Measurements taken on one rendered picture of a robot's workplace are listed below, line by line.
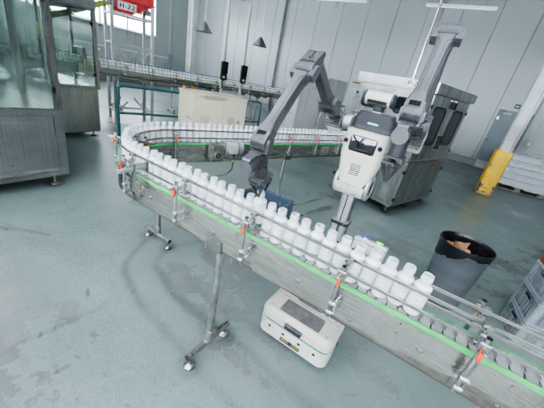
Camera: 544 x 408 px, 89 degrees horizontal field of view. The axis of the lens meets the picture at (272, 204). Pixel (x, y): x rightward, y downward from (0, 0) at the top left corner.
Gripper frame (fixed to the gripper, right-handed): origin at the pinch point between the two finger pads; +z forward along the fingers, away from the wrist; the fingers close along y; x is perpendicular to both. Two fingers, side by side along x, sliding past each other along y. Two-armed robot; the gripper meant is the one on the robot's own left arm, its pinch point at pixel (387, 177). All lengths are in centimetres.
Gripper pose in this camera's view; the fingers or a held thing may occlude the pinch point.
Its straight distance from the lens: 118.3
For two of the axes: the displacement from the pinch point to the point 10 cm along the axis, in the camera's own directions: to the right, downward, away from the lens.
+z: -1.8, 8.9, 4.2
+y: 5.5, -2.6, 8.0
